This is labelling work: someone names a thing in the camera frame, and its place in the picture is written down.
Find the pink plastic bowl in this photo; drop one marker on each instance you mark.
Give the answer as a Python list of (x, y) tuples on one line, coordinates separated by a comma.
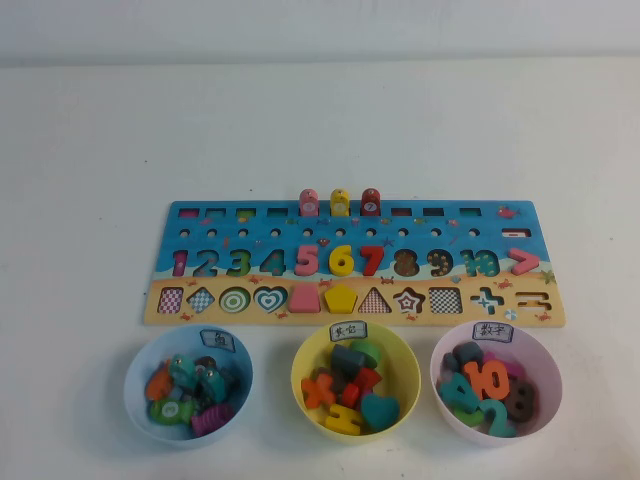
[(542, 370)]

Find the purple wooden fish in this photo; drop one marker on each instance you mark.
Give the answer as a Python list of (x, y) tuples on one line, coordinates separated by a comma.
[(212, 421)]

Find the dark grey wooden fish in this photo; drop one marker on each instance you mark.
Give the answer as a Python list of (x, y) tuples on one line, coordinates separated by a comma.
[(206, 363)]

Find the pink trapezoid piece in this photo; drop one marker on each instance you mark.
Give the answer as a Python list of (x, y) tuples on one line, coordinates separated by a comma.
[(305, 301)]

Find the green round piece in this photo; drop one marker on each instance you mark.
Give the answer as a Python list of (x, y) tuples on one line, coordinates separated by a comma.
[(367, 351)]

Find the orange number ten piece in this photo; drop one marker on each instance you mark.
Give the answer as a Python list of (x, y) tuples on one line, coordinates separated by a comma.
[(472, 382)]

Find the orange cross piece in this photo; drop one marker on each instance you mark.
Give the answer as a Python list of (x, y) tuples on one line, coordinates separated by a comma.
[(318, 392)]

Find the teal heart piece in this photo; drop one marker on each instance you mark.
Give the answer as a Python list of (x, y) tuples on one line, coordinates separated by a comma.
[(380, 412)]

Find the teal wooden fish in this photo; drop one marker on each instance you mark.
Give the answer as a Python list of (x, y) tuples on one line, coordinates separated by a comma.
[(215, 386), (182, 371)]

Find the yellow pentagon piece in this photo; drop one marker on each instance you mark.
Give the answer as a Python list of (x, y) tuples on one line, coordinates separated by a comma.
[(341, 301)]

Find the brown number eight piece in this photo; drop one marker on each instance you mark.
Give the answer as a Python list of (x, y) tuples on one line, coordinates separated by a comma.
[(521, 402)]

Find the red shape block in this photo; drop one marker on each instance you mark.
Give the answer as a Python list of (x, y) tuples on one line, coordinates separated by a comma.
[(369, 380), (351, 396)]

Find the magenta number piece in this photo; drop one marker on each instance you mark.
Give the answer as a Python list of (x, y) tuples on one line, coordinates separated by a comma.
[(512, 370)]

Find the dark teal shape block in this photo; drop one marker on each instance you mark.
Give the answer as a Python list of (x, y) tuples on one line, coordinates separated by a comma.
[(345, 361)]

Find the green number piece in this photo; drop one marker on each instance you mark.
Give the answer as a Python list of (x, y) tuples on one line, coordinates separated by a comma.
[(465, 416)]

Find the red fish peg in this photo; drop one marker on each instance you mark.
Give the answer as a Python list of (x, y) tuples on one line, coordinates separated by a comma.
[(371, 202)]

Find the yellow plastic bowl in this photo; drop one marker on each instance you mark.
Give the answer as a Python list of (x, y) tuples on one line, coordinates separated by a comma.
[(400, 365)]

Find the one-character handwritten paper label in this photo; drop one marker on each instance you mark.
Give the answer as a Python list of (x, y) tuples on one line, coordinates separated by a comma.
[(218, 340)]

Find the ocean themed wooden puzzle board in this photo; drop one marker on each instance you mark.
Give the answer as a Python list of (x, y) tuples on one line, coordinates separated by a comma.
[(325, 240)]

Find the pink number five piece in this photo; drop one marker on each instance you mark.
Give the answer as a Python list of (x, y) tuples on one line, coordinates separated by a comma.
[(306, 249)]

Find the two-character handwritten paper label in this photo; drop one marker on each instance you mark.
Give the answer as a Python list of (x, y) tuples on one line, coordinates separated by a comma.
[(347, 332), (493, 332)]

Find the yellow fish peg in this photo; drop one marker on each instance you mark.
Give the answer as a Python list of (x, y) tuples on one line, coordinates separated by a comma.
[(340, 202)]

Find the green fish numbered three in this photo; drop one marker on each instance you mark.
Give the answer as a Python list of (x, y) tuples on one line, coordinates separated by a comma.
[(169, 411)]

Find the pink greater-than sign piece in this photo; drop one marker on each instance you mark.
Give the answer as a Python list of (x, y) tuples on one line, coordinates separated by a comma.
[(520, 265)]

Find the blue number two piece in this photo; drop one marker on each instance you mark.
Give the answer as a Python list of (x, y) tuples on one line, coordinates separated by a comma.
[(495, 425)]

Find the yellow number six piece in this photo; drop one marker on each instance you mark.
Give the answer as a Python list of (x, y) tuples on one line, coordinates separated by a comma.
[(336, 260)]

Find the light blue plastic bowl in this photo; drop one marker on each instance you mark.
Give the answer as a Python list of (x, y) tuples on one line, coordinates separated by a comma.
[(137, 400)]

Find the dark grey number piece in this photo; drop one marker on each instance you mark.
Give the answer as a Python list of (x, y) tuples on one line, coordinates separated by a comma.
[(467, 352)]

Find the orange wooden fish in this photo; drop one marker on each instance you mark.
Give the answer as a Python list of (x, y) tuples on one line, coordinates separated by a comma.
[(159, 384)]

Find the red number seven piece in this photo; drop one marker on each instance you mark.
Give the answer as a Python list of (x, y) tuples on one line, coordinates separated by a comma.
[(374, 252)]

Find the teal number four piece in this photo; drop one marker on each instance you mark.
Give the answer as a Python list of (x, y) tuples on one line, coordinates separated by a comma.
[(462, 395)]

